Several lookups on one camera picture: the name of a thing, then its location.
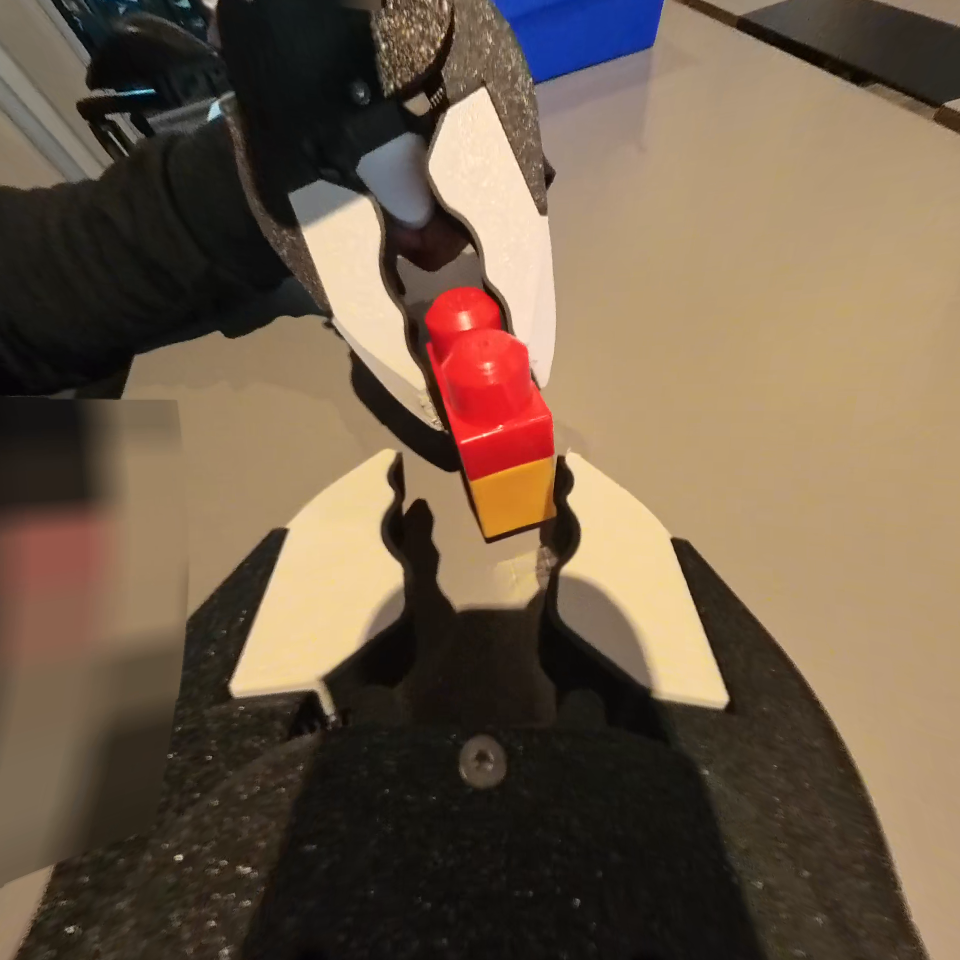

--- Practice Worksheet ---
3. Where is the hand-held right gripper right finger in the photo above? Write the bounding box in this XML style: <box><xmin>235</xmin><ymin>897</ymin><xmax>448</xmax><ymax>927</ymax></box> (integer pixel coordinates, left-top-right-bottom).
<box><xmin>541</xmin><ymin>451</ymin><xmax>731</xmax><ymax>712</ymax></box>

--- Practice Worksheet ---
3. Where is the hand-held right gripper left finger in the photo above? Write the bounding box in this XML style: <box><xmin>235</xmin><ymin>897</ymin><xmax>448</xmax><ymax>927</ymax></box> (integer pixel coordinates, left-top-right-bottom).
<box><xmin>227</xmin><ymin>448</ymin><xmax>415</xmax><ymax>728</ymax></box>

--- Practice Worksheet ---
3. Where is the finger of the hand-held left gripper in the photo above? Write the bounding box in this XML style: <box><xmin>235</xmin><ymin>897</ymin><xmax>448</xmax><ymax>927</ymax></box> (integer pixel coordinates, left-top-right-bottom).
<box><xmin>424</xmin><ymin>88</ymin><xmax>559</xmax><ymax>389</ymax></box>
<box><xmin>287</xmin><ymin>179</ymin><xmax>451</xmax><ymax>430</ymax></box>

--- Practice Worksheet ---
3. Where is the blue plastic bin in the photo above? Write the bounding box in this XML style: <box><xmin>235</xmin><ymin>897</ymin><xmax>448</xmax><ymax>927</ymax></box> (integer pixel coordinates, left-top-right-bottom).
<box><xmin>491</xmin><ymin>0</ymin><xmax>667</xmax><ymax>84</ymax></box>

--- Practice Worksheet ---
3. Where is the red mega block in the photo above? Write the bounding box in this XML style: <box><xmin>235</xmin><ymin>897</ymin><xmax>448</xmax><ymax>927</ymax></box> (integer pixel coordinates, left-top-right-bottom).
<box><xmin>424</xmin><ymin>287</ymin><xmax>556</xmax><ymax>481</ymax></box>

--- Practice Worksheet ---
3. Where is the person's left forearm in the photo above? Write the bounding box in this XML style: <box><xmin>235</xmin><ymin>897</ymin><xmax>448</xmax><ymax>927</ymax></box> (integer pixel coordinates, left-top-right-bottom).
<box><xmin>0</xmin><ymin>128</ymin><xmax>324</xmax><ymax>399</ymax></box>

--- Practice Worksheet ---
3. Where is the person's left hand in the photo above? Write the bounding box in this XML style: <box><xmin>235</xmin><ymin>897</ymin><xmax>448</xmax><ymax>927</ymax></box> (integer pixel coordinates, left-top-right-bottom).
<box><xmin>386</xmin><ymin>216</ymin><xmax>473</xmax><ymax>272</ymax></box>

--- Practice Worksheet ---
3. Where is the black office chair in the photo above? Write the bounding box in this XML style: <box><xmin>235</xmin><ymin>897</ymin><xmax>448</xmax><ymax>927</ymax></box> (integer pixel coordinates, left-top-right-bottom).
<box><xmin>76</xmin><ymin>14</ymin><xmax>235</xmax><ymax>160</ymax></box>

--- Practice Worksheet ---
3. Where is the black flat table panel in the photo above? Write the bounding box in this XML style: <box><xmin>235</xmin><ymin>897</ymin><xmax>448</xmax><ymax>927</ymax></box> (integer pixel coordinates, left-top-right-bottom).
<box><xmin>738</xmin><ymin>0</ymin><xmax>960</xmax><ymax>108</ymax></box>

